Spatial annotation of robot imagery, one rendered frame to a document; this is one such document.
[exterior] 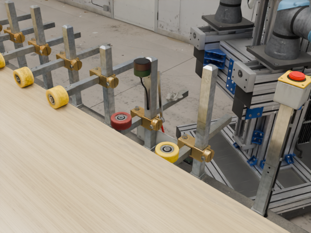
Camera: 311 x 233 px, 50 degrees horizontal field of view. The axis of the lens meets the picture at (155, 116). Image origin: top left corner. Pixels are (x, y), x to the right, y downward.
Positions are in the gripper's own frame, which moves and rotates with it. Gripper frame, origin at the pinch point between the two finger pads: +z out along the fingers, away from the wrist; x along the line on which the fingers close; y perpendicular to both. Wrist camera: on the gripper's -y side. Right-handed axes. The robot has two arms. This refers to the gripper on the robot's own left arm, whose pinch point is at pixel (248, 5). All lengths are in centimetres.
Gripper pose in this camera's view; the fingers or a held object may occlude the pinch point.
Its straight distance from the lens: 119.8
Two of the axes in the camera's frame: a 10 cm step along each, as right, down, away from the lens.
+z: -0.1, 8.3, 5.5
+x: -3.1, -5.3, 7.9
